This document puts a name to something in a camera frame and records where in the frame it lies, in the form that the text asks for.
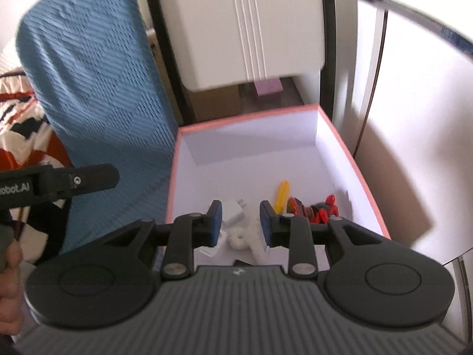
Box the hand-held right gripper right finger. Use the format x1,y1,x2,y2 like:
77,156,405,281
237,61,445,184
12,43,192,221
259,200,385,279

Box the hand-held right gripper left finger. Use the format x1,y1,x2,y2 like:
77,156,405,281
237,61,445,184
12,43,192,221
101,200,224,281

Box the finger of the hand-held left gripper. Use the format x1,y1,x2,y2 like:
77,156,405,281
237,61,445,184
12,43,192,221
49,163,120,202

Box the white charger plug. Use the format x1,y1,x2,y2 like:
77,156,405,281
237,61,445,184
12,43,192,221
223,199,249,226

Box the white plastic figure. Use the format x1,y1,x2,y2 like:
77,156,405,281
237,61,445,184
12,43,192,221
226,216,269,264

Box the yellow screwdriver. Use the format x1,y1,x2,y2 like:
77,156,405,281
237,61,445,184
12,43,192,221
273,180,291,215

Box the red black toy figure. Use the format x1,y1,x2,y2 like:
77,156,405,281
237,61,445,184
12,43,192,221
288,193,340,226

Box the pink cardboard box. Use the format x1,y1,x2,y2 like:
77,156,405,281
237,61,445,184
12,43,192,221
165,104,392,267

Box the person's left hand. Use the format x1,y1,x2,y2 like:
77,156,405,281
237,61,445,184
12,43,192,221
0,245,27,313

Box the red white black striped blanket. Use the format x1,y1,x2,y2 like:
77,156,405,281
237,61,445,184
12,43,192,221
0,70,75,267

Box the blue textured seat cover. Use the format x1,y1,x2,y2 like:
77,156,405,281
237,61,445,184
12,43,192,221
15,0,182,265

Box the pink flat card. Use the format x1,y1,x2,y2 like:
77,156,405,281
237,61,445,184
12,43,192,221
255,78,284,96

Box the beige folding chair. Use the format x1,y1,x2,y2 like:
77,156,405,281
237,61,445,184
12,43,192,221
140,0,338,126

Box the black metal rail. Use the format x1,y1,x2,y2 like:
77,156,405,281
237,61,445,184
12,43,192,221
333,0,473,156

